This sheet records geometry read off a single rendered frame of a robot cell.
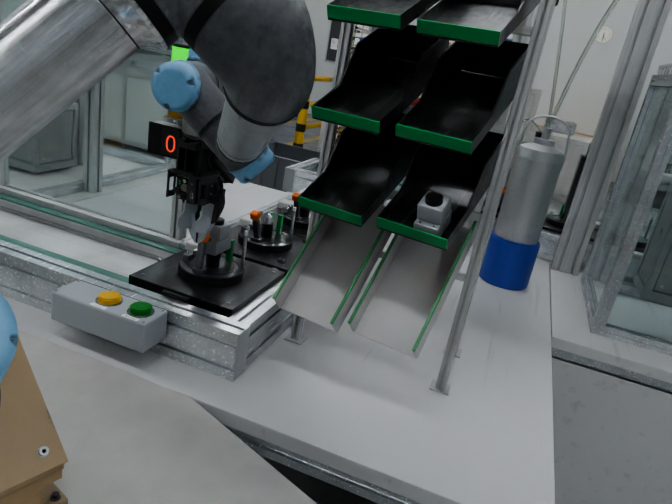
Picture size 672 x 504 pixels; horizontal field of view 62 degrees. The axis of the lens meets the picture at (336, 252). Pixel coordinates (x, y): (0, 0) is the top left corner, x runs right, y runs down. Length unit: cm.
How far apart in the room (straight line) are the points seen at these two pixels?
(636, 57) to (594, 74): 939
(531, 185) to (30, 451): 141
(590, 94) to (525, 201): 974
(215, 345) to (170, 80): 47
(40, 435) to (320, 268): 56
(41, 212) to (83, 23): 111
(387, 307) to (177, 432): 42
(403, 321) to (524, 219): 82
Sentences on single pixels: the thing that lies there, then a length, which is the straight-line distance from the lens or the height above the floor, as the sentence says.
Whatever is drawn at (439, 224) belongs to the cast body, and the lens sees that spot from 94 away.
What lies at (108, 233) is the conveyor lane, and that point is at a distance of 150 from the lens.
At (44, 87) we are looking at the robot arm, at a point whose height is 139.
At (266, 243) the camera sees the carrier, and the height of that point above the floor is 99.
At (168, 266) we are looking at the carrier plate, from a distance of 125.
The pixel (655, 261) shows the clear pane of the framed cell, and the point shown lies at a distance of 166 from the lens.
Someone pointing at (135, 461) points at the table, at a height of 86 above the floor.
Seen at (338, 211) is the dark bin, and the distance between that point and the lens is 97.
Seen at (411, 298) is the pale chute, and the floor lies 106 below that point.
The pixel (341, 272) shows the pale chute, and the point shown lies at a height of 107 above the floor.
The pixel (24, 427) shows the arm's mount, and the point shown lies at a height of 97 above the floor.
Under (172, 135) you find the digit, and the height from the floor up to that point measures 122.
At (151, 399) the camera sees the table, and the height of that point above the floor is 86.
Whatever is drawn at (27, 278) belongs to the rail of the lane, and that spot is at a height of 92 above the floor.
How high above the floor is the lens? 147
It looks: 20 degrees down
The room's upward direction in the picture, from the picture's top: 10 degrees clockwise
